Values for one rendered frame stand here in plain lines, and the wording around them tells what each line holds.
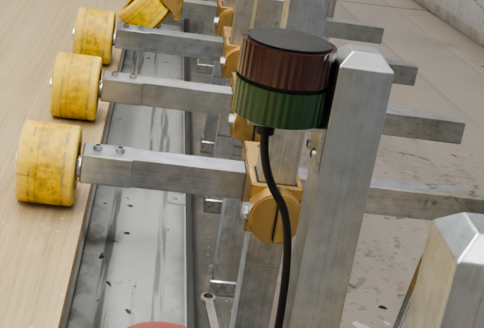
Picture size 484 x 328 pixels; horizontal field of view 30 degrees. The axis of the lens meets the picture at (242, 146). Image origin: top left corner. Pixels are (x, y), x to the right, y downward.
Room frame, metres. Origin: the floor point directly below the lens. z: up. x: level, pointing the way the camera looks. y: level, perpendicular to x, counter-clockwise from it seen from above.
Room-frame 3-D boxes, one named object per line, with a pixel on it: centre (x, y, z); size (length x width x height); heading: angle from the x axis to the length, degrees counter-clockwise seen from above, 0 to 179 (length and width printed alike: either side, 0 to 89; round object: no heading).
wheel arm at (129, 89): (1.09, -0.03, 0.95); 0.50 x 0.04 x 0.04; 97
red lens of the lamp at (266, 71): (0.55, -0.02, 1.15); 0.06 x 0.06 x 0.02
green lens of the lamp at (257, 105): (0.55, -0.02, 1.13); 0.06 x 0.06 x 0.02
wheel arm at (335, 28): (1.60, -0.04, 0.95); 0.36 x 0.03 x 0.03; 97
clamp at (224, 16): (1.57, 0.06, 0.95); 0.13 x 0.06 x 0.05; 7
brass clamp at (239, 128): (1.07, 0.00, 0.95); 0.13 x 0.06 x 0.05; 7
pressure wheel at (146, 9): (1.57, 0.21, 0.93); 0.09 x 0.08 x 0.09; 97
